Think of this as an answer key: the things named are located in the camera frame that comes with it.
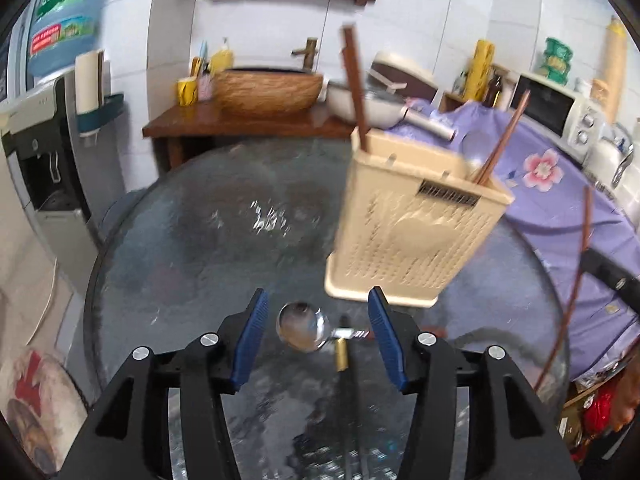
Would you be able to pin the white rice paddle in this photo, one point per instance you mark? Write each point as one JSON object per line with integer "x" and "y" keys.
{"x": 385, "y": 82}

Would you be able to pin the brown wooden chopstick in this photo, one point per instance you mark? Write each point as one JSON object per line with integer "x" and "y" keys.
{"x": 505, "y": 135}
{"x": 355, "y": 90}
{"x": 586, "y": 220}

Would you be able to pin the white kettle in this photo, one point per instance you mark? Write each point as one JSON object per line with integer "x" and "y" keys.
{"x": 605, "y": 157}

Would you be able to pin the beige paper roll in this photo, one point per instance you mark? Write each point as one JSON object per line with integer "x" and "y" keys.
{"x": 612, "y": 65}

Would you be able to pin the wooden counter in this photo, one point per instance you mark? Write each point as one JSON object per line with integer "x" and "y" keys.
{"x": 225, "y": 126}

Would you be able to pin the black chopstick with gold band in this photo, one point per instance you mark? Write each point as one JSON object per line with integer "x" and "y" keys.
{"x": 341, "y": 355}

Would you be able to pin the white microwave oven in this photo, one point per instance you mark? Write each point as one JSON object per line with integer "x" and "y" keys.
{"x": 545, "y": 102}

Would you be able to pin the white lint roller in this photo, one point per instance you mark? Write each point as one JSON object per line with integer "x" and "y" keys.
{"x": 430, "y": 122}

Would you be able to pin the water dispenser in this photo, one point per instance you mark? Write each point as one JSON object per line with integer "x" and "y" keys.
{"x": 45, "y": 170}

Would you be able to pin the brown glass bottle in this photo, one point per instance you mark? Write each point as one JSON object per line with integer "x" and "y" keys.
{"x": 492, "y": 91}

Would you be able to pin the purple floral cloth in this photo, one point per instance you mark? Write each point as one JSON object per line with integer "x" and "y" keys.
{"x": 550, "y": 215}

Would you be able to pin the brass faucet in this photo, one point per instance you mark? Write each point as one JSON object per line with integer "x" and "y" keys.
{"x": 307, "y": 55}

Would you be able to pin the yellow cup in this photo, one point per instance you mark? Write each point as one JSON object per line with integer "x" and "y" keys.
{"x": 188, "y": 91}

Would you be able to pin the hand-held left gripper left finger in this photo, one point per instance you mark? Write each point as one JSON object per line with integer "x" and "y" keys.
{"x": 250, "y": 340}

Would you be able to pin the round patterned board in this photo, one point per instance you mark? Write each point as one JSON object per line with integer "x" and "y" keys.
{"x": 35, "y": 410}

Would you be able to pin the brown and white rice cooker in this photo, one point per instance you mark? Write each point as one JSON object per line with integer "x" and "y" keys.
{"x": 405, "y": 71}

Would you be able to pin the white paper cup dispenser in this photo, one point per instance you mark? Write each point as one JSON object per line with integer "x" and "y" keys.
{"x": 89, "y": 80}

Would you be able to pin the stack of green containers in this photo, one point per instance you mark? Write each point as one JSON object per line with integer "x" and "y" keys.
{"x": 555, "y": 60}

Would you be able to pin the red plastic bag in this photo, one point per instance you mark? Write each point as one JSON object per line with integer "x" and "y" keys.
{"x": 597, "y": 405}

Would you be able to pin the white pan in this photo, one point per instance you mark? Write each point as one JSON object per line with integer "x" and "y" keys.
{"x": 380, "y": 110}

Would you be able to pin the blue water bottle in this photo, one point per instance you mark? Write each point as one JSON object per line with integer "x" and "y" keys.
{"x": 65, "y": 20}

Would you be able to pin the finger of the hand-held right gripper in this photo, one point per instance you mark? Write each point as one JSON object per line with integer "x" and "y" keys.
{"x": 607, "y": 275}

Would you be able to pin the yellow roll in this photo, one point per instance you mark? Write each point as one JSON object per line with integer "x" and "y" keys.
{"x": 481, "y": 70}

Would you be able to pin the pink cup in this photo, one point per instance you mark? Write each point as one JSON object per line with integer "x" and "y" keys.
{"x": 206, "y": 89}

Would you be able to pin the beige perforated utensil holder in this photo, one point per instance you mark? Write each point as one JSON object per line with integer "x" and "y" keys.
{"x": 400, "y": 240}

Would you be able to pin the small wooden box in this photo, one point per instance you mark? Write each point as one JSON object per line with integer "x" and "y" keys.
{"x": 452, "y": 102}

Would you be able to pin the small clear bottle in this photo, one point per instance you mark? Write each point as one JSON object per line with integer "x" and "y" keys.
{"x": 460, "y": 84}

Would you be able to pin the metal spoon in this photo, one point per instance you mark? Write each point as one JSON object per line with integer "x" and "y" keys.
{"x": 300, "y": 327}

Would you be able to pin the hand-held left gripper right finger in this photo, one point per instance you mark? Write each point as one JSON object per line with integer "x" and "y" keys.
{"x": 385, "y": 340}

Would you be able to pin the wooden wash basin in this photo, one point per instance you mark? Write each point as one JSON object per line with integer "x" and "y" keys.
{"x": 270, "y": 92}

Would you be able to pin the yellow soap bottle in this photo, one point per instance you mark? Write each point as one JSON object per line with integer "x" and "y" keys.
{"x": 221, "y": 60}

